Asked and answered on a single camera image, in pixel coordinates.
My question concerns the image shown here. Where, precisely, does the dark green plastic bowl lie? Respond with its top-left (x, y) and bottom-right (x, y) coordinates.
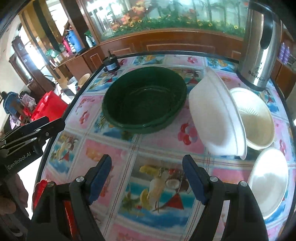
top-left (102, 66), bottom-right (187, 134)

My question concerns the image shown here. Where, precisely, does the small black motor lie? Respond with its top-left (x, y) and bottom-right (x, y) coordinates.
top-left (103, 51), bottom-right (120, 72)

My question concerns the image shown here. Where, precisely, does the blue thermos jug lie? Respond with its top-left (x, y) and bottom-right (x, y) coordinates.
top-left (66, 30), bottom-right (82, 53)

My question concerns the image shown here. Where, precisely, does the cream bowl on stool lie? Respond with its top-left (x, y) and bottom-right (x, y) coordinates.
top-left (78, 73), bottom-right (91, 88)

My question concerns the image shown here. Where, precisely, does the red paper gift bag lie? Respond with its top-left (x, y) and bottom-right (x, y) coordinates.
top-left (31, 91), bottom-right (68, 121)

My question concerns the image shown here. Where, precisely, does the person in blue jacket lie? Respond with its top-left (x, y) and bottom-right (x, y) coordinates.
top-left (1, 91), bottom-right (21, 116)

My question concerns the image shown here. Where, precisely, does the white round plate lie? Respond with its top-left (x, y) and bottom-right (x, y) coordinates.
top-left (248, 148), bottom-right (288, 219)

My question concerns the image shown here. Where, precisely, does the left hand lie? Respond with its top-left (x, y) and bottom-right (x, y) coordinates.
top-left (1, 174), bottom-right (29, 215)

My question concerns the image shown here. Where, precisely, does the white foam bowl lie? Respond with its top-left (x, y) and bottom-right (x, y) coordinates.
top-left (188, 67), bottom-right (247, 160)

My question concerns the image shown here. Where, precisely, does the stainless steel electric kettle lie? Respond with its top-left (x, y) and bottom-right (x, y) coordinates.
top-left (236, 1), bottom-right (282, 91)

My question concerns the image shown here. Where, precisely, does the cream plastic colander bowl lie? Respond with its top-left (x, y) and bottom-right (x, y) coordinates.
top-left (230, 87), bottom-right (275, 150)

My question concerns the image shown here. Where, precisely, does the red thermos jug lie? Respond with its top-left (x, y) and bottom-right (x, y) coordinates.
top-left (62, 38), bottom-right (73, 55)

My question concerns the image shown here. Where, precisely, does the white spray bottle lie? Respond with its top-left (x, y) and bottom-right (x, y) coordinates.
top-left (85, 36), bottom-right (93, 48)

